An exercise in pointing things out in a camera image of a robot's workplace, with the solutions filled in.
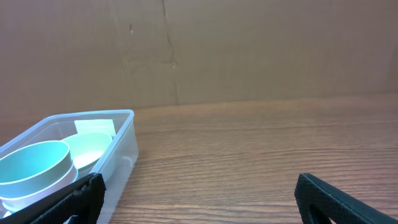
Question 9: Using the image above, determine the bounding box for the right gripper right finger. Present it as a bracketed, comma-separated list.
[294, 173, 397, 224]

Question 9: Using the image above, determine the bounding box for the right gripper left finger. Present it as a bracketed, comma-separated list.
[1, 173, 106, 224]

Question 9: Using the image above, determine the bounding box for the light blue bowl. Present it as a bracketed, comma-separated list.
[62, 132, 113, 173]

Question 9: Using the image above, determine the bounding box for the green plastic cup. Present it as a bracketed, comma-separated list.
[1, 141, 73, 198]

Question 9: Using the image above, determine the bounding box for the pink plastic cup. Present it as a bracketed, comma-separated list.
[1, 165, 78, 213]

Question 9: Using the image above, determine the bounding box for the clear plastic container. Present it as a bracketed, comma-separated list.
[1, 110, 139, 223]

